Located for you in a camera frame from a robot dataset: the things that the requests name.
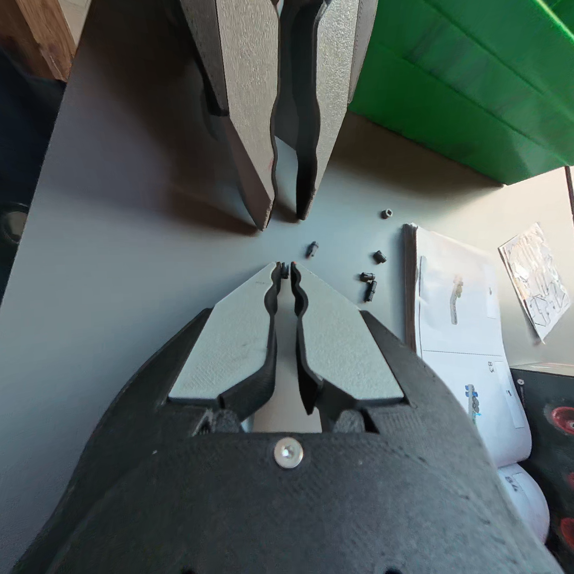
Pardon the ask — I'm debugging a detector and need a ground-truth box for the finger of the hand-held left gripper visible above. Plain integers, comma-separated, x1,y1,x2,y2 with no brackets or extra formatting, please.
274,0,378,221
179,0,280,231

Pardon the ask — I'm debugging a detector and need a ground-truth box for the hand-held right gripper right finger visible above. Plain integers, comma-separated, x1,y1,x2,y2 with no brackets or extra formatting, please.
290,261,405,432

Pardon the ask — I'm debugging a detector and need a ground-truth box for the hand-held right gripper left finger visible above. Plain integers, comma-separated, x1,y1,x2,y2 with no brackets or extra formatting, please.
167,261,282,424

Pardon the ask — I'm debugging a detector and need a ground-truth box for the green plastic box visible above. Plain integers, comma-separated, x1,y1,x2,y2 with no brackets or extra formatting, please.
347,0,574,185

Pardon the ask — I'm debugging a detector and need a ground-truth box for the black lego set box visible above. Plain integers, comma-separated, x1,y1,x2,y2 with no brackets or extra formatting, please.
509,362,574,572

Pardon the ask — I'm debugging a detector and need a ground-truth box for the white instruction booklet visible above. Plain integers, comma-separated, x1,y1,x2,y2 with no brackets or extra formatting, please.
403,223,551,545

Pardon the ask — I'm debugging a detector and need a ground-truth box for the silver sticker sheet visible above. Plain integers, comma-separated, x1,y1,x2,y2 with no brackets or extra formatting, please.
498,222,572,344

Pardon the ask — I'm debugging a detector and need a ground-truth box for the wooden furniture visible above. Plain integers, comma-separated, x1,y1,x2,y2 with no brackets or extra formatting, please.
0,0,92,82

